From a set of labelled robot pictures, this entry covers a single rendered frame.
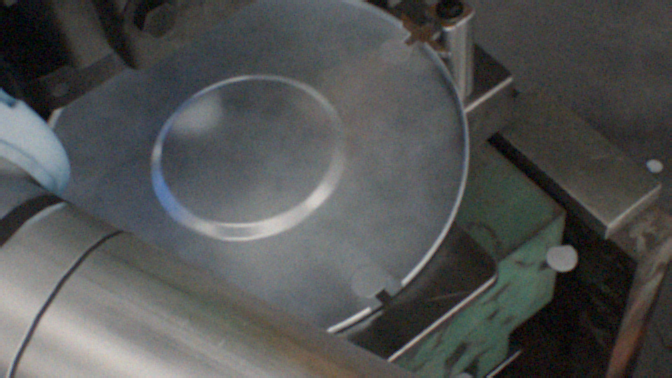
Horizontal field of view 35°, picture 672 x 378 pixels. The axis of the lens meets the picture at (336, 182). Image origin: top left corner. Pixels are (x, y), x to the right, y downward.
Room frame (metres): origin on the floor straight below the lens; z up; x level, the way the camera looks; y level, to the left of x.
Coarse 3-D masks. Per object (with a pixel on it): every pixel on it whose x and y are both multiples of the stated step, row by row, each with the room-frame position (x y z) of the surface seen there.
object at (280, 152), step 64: (256, 0) 0.56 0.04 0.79; (320, 0) 0.55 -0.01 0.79; (192, 64) 0.51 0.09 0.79; (256, 64) 0.50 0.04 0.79; (320, 64) 0.49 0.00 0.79; (384, 64) 0.48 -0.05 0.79; (64, 128) 0.48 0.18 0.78; (128, 128) 0.47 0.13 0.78; (192, 128) 0.45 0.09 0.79; (256, 128) 0.44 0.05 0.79; (320, 128) 0.43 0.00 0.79; (384, 128) 0.43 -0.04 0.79; (448, 128) 0.42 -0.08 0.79; (64, 192) 0.42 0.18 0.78; (128, 192) 0.41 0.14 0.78; (192, 192) 0.40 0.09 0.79; (256, 192) 0.39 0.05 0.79; (320, 192) 0.38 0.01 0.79; (384, 192) 0.38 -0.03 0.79; (448, 192) 0.37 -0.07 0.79; (192, 256) 0.36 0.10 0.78; (256, 256) 0.35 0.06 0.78; (320, 256) 0.34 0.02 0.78; (384, 256) 0.33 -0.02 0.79; (320, 320) 0.30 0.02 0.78
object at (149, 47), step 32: (32, 0) 0.44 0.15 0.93; (64, 0) 0.43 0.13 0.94; (96, 0) 0.43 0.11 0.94; (128, 0) 0.42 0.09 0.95; (160, 0) 0.42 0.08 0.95; (192, 0) 0.43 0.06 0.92; (224, 0) 0.44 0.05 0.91; (64, 32) 0.43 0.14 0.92; (96, 32) 0.44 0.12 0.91; (128, 32) 0.41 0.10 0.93; (160, 32) 0.41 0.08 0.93; (192, 32) 0.43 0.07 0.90; (128, 64) 0.42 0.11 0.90
